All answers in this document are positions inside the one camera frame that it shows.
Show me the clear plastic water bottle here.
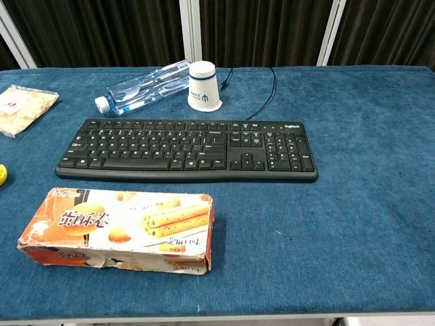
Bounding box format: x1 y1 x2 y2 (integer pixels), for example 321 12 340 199
94 59 192 117

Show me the clear bag of snacks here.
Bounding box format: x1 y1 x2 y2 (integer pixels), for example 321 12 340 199
0 84 60 139

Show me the black keyboard cable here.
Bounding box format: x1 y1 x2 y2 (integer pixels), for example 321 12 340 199
219 66 277 121

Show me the dark pleated curtain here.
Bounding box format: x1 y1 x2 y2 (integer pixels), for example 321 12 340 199
0 0 435 71

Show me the white metal frame post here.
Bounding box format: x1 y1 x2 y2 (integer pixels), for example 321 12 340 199
179 0 203 64
316 0 347 67
0 2 37 70

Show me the orange egg roll snack box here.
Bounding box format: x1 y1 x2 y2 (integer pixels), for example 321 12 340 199
17 187 215 276

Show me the white paper cup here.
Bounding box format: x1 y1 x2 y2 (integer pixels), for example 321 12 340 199
186 60 224 112

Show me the black logitech keyboard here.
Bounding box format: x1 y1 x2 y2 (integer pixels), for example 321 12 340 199
54 117 319 183

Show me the blue table cloth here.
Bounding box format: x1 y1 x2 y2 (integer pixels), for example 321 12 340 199
0 65 435 321

